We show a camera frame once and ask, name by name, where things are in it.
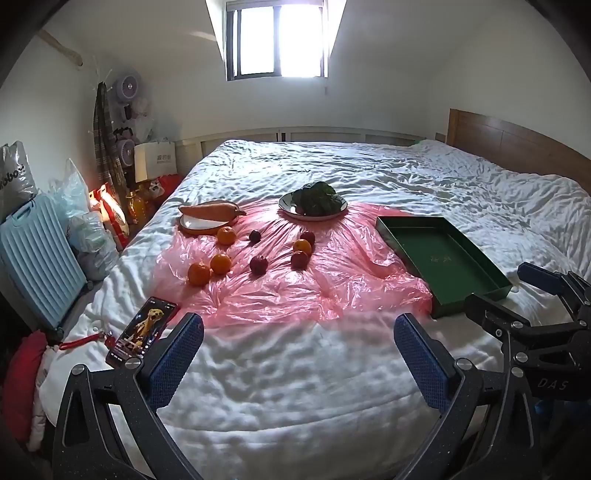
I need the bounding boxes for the light blue suitcase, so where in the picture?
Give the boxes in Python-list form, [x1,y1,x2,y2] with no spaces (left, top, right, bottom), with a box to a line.
[0,193,88,337]

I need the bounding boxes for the green tray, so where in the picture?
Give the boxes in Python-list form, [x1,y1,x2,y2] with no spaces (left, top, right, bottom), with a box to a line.
[375,215,512,319]

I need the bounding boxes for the wooden headboard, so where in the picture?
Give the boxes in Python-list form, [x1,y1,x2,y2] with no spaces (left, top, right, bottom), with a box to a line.
[447,108,591,195]

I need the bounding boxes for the window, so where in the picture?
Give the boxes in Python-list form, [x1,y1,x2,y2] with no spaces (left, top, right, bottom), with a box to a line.
[225,0,329,81]

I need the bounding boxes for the leafy green vegetable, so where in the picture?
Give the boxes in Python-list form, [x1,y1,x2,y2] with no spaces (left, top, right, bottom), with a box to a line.
[292,181,340,217]

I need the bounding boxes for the white cardboard box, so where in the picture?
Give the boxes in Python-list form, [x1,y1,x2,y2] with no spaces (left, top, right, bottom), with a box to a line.
[134,141,178,183]

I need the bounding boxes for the yellow oil bottle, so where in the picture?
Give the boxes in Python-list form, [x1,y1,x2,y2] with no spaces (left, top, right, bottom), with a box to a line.
[127,189,148,223]

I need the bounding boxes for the red and white sack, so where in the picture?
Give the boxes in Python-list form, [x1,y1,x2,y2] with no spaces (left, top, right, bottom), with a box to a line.
[90,182,131,250]

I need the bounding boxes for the white printed plastic bag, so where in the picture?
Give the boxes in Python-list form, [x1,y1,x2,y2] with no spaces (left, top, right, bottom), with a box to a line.
[0,141,38,222]

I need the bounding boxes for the red cloth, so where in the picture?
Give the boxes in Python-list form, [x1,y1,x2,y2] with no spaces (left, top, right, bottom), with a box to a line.
[2,330,49,441]

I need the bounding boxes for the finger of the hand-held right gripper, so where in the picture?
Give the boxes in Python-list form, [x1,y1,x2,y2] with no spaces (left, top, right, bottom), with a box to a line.
[464,293,583,365]
[517,262,591,320]

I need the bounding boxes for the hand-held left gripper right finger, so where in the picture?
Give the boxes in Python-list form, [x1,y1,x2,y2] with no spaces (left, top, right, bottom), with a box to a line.
[393,313,539,480]

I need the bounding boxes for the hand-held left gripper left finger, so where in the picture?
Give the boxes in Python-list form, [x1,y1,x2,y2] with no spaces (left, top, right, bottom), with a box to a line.
[52,313,205,480]

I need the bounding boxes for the red lanyard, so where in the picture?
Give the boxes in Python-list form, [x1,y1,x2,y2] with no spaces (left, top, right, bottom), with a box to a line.
[59,330,116,352]

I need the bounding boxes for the pink plastic sheet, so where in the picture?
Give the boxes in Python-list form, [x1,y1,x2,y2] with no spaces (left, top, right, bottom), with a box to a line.
[154,200,435,329]

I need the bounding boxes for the plaid scarf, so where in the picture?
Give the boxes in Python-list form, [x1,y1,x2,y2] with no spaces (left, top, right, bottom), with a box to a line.
[92,82,125,195]

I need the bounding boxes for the white plate with dark rim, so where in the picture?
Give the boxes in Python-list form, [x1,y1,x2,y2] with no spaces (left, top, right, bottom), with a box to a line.
[278,191,348,221]

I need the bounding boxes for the bed with white sheet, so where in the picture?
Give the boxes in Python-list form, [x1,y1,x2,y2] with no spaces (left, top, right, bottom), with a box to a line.
[39,138,591,480]

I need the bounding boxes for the white plate with orange rim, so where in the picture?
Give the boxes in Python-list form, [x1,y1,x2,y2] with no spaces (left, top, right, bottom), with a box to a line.
[179,202,241,236]

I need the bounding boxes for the carrot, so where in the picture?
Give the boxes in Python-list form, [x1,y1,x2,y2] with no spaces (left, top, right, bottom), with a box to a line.
[178,202,247,222]

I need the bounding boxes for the clear plastic bags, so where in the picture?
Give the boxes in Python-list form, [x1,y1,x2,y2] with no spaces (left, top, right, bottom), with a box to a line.
[48,159,121,282]

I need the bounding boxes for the smartphone with lit screen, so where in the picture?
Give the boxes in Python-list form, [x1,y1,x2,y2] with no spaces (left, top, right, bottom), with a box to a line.
[105,296,180,368]

